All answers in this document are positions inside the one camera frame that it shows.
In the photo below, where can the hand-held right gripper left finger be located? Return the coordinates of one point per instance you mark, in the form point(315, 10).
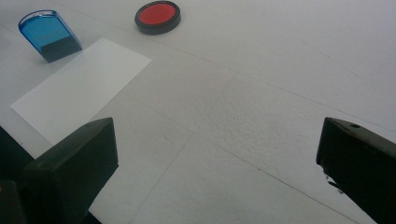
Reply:
point(68, 174)

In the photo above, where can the round red ink pad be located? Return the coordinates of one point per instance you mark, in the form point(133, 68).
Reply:
point(157, 14)

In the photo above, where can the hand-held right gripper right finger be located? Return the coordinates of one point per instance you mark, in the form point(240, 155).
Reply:
point(361, 165)

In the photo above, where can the blue transparent stamp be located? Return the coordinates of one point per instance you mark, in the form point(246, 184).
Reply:
point(43, 29)

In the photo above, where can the white paper sheet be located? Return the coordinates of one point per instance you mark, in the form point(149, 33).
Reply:
point(81, 87)

